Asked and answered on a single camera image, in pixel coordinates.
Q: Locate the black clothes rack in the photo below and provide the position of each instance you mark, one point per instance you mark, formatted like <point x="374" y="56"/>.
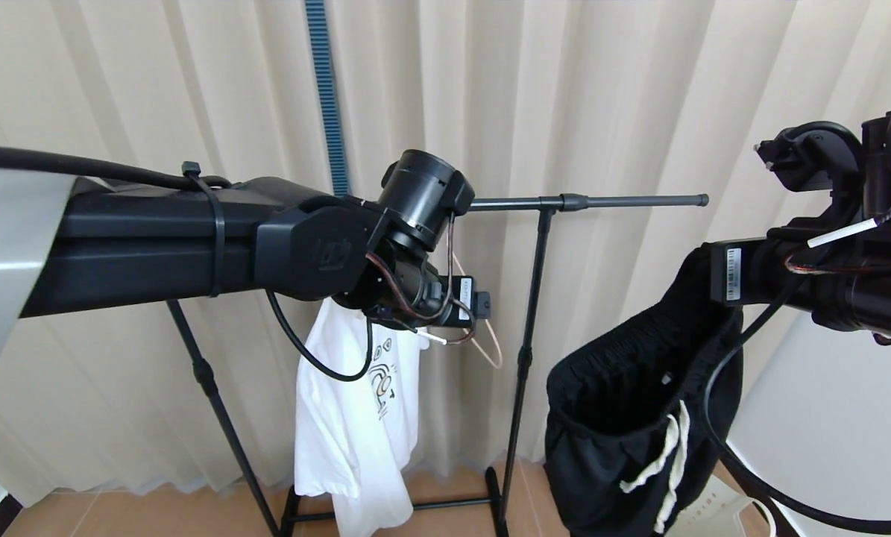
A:
<point x="602" y="201"/>

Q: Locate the black garment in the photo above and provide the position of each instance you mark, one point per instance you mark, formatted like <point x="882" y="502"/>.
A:
<point x="639" y="418"/>

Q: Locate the beige curtain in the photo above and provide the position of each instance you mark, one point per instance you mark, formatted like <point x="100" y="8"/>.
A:
<point x="117" y="89"/>
<point x="564" y="97"/>

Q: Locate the white laundry basket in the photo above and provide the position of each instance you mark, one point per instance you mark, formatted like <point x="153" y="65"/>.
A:
<point x="721" y="507"/>

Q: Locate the window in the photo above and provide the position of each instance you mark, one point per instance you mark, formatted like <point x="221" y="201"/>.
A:
<point x="327" y="89"/>

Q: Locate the white garment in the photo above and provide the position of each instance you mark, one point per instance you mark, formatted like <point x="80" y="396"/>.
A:
<point x="348" y="447"/>

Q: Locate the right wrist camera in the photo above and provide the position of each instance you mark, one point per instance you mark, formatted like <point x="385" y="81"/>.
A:
<point x="810" y="156"/>

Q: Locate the pink clothes hanger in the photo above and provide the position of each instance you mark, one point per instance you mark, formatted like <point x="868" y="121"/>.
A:
<point x="496" y="350"/>

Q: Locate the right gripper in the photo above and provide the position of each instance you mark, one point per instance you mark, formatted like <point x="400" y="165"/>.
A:
<point x="758" y="272"/>

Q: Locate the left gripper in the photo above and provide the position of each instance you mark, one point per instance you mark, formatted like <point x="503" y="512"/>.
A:
<point x="464" y="306"/>

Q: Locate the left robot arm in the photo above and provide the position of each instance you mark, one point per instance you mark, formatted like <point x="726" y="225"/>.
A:
<point x="154" y="239"/>

